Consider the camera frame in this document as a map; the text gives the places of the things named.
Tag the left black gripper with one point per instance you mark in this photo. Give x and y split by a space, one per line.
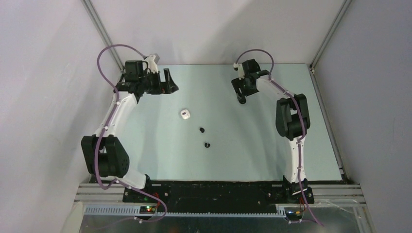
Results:
168 87

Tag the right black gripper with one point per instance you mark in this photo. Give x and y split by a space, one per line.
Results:
237 84

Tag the black earbud charging case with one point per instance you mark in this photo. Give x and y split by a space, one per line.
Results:
242 100

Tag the white earbud charging case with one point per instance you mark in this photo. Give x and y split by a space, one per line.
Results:
185 114

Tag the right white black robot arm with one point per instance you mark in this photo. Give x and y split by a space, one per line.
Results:
292 119

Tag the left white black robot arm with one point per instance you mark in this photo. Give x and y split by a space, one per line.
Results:
104 154

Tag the right controller board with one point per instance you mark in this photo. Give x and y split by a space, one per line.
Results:
294 215

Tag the controller board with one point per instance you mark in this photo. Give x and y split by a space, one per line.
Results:
294 215
147 210

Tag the left controller board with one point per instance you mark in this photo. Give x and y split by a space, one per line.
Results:
147 210

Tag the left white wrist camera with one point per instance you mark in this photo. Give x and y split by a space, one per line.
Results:
150 63

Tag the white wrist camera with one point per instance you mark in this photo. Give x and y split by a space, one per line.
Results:
238 67
150 63

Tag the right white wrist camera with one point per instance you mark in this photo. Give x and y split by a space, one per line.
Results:
238 67

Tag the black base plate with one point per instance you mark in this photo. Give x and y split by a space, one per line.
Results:
202 196

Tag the left aluminium corner post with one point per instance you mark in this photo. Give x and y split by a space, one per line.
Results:
103 33

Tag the aluminium corner post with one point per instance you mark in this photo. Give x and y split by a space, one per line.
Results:
331 31
103 33

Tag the right aluminium corner post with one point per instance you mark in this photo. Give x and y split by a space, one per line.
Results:
331 31

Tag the grey slotted cable duct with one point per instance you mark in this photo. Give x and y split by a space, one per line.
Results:
129 210

